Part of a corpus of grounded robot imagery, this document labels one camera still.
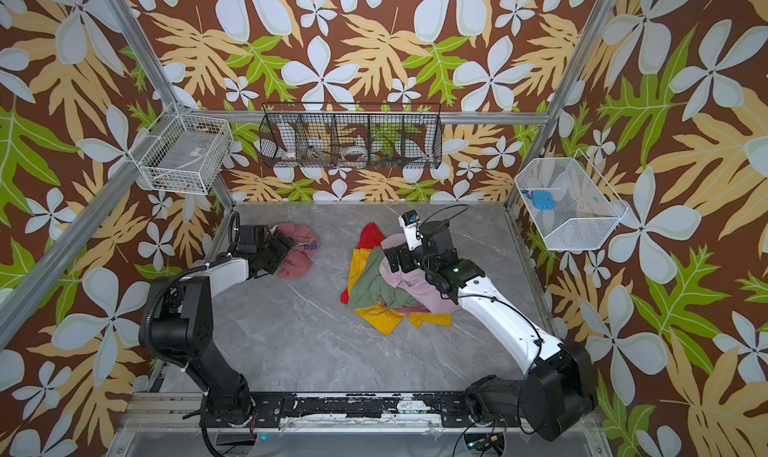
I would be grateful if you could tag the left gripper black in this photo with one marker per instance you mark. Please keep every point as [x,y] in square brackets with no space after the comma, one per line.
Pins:
[283,248]

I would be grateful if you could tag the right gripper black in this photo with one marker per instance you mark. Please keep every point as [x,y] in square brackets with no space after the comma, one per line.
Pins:
[399,259]

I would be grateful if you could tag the dusty rose cloth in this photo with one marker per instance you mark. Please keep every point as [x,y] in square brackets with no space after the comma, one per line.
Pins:
[299,259]

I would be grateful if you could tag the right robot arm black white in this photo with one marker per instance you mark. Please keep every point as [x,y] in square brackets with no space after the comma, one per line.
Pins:
[558,386]

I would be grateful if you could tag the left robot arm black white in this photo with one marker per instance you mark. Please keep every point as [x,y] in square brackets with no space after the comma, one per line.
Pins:
[177,326]

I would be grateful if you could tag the red cloth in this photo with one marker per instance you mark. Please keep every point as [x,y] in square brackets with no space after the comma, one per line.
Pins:
[370,238]

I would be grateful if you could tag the olive green cloth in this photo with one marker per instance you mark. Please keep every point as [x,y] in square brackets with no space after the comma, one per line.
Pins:
[371,287]

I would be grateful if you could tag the yellow cloth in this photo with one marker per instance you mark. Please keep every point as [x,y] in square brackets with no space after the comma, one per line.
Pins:
[385,320]

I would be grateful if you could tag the blue object in basket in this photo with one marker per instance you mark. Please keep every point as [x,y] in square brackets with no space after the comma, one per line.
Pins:
[540,199]

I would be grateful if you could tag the white bowl in basket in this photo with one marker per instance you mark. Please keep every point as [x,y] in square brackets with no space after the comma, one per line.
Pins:
[354,153]

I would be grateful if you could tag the white mesh basket right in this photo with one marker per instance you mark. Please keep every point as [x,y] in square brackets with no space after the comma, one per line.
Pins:
[587,207]

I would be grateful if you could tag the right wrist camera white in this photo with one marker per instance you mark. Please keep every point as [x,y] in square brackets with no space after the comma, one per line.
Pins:
[410,223]

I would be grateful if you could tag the black wire basket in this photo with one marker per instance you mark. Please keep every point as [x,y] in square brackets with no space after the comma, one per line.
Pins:
[396,135]

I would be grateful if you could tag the white wire basket left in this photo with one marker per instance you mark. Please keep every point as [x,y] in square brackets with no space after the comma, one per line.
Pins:
[183,152]

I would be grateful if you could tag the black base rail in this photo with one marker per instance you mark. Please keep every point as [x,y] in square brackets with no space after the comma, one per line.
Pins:
[452,409]

